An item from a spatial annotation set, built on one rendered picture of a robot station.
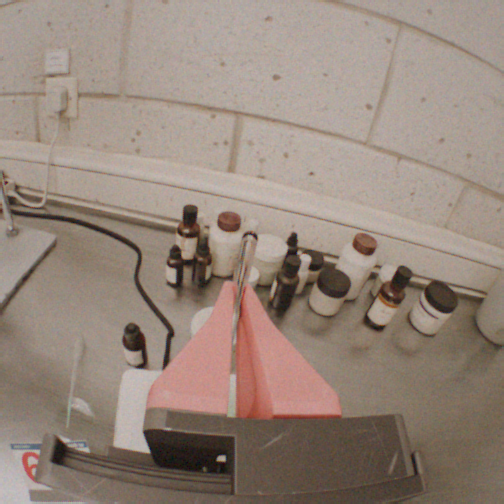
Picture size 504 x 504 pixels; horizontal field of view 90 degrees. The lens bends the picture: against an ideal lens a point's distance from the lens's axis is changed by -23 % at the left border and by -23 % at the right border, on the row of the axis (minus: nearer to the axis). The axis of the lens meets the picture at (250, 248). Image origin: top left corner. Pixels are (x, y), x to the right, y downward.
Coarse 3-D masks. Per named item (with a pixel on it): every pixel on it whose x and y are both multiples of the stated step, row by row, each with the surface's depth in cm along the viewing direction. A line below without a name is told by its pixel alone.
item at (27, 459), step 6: (18, 450) 22; (24, 450) 22; (30, 450) 22; (36, 450) 22; (84, 450) 25; (18, 456) 21; (24, 456) 22; (30, 456) 22; (36, 456) 22; (24, 462) 22; (30, 462) 22; (36, 462) 22; (24, 468) 21; (30, 468) 22; (24, 474) 21; (30, 474) 21; (30, 480) 21
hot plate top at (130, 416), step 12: (132, 372) 28; (144, 372) 28; (132, 384) 27; (144, 384) 27; (120, 396) 26; (132, 396) 26; (120, 408) 25; (132, 408) 25; (120, 420) 24; (132, 420) 24; (120, 432) 23; (132, 432) 23; (120, 444) 22; (132, 444) 22; (144, 444) 23
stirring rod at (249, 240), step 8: (248, 232) 12; (248, 240) 12; (256, 240) 12; (240, 248) 12; (248, 248) 12; (240, 256) 12; (248, 256) 12; (240, 264) 12; (248, 264) 12; (240, 272) 13; (248, 272) 13; (240, 280) 13; (248, 280) 13; (232, 288) 13; (240, 288) 13; (240, 296) 13; (240, 304) 14; (232, 328) 15; (232, 336) 15; (232, 344) 16
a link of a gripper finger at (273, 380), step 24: (240, 312) 14; (264, 312) 12; (240, 336) 13; (264, 336) 10; (240, 360) 13; (264, 360) 9; (288, 360) 9; (240, 384) 12; (264, 384) 8; (288, 384) 8; (312, 384) 8; (240, 408) 12; (264, 408) 8; (288, 408) 7; (312, 408) 7; (336, 408) 8; (120, 456) 9; (144, 456) 9
